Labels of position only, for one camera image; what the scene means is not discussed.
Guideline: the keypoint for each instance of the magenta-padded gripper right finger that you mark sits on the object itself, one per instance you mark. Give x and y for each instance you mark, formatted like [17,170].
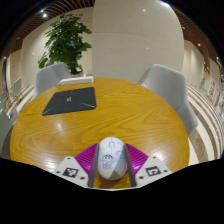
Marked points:
[137,160]

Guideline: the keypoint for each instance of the green potted plant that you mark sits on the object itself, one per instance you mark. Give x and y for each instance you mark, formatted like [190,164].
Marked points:
[65,41]

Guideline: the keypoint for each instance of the white cartoon-print computer mouse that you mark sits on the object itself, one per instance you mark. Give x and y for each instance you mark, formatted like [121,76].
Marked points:
[112,160]

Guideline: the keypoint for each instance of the row of wall posters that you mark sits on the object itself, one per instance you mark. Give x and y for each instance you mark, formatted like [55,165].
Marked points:
[213,91]

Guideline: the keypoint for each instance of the black mouse pad green lines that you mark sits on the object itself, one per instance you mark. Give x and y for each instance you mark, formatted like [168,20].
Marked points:
[71,101]

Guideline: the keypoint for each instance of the group of white chairs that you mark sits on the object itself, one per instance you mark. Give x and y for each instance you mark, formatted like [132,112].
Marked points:
[15,88]

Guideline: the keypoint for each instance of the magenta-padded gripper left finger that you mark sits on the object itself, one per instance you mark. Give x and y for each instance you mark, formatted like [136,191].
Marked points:
[85,160]

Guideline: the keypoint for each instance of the grey shell chair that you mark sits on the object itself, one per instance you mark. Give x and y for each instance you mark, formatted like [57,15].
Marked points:
[170,90]
[48,78]

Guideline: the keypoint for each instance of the grey-green armchair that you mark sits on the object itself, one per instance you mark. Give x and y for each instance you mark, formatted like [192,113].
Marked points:
[4,131]

